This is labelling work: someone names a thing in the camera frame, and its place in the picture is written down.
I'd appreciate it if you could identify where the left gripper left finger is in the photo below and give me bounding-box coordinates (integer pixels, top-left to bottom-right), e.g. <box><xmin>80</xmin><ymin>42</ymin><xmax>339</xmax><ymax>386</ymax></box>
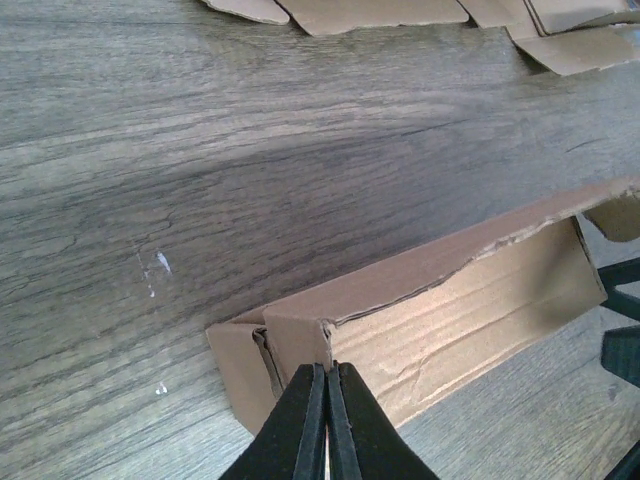
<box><xmin>221</xmin><ymin>364</ymin><xmax>326</xmax><ymax>480</ymax></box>

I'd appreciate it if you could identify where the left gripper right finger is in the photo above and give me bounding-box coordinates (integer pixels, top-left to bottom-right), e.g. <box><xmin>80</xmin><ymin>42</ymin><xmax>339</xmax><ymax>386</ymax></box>
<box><xmin>327</xmin><ymin>363</ymin><xmax>437</xmax><ymax>480</ymax></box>

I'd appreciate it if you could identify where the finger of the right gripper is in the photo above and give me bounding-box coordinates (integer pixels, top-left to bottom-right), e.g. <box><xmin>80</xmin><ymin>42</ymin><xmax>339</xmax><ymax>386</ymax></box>
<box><xmin>601</xmin><ymin>326</ymin><xmax>640</xmax><ymax>387</ymax></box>
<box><xmin>597</xmin><ymin>258</ymin><xmax>640</xmax><ymax>316</ymax></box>

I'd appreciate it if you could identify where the cardboard box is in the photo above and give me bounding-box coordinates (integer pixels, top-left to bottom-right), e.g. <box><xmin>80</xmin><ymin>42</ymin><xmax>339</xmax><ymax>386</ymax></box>
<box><xmin>206</xmin><ymin>177</ymin><xmax>639</xmax><ymax>433</ymax></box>

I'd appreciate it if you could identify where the stack of flat cardboard blanks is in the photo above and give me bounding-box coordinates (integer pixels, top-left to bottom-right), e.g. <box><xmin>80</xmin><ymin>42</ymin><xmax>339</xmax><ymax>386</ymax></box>
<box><xmin>206</xmin><ymin>0</ymin><xmax>639</xmax><ymax>76</ymax></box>

